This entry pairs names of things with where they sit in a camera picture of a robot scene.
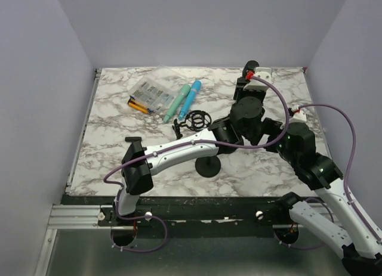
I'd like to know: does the black round-base stand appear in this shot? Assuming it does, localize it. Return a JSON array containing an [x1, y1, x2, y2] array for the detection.
[[195, 156, 221, 178]]

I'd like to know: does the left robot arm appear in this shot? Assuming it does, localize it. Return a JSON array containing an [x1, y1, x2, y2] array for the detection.
[[112, 71, 269, 225]]

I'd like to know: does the black T-handle tool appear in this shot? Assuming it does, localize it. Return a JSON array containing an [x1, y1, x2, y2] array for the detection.
[[125, 137, 142, 142]]

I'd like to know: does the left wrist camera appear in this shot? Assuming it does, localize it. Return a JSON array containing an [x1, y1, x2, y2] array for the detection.
[[243, 67, 273, 92]]

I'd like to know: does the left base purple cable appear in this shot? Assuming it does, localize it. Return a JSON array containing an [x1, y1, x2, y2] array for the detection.
[[104, 213, 168, 253]]

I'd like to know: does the cyan blue microphone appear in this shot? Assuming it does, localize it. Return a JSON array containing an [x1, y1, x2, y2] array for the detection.
[[178, 80, 202, 120]]

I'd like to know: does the black tripod shock-mount stand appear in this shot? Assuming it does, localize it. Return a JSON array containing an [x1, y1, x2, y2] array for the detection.
[[172, 110, 212, 139]]

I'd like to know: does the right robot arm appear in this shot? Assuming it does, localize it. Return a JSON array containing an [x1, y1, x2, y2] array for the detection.
[[266, 122, 381, 275]]

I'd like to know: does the mint green microphone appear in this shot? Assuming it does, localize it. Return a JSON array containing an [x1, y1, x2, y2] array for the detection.
[[163, 84, 191, 123]]

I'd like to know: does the black microphone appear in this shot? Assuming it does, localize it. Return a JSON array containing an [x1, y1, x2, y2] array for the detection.
[[242, 60, 260, 77]]

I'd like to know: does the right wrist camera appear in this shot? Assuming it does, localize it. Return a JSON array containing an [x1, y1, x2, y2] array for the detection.
[[288, 106, 307, 123]]

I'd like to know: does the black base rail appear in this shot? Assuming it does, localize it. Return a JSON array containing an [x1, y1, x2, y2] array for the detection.
[[98, 197, 296, 239]]

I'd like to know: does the clear plastic screw box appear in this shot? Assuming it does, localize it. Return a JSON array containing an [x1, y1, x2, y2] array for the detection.
[[128, 77, 176, 113]]

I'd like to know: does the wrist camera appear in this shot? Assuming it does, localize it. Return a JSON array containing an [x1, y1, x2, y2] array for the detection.
[[243, 67, 273, 92], [288, 106, 307, 123]]

